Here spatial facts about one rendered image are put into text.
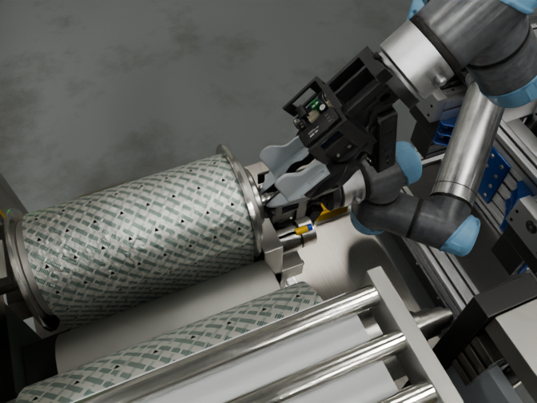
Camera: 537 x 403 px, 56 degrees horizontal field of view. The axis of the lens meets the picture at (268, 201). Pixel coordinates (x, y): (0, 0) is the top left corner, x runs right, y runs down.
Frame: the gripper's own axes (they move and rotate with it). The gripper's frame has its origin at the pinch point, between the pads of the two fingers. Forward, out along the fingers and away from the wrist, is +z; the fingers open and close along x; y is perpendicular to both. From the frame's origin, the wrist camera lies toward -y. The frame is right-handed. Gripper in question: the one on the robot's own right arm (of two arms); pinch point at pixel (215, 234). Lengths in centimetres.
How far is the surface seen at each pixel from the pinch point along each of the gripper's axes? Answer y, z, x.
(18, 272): 22.0, 22.5, 10.0
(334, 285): -19.1, -19.3, 7.5
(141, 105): -109, -4, -151
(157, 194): 22.2, 7.0, 6.1
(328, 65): -109, -103, -142
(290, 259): 4.6, -7.9, 10.7
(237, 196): 21.4, -1.4, 9.2
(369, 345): 36.5, -1.9, 33.8
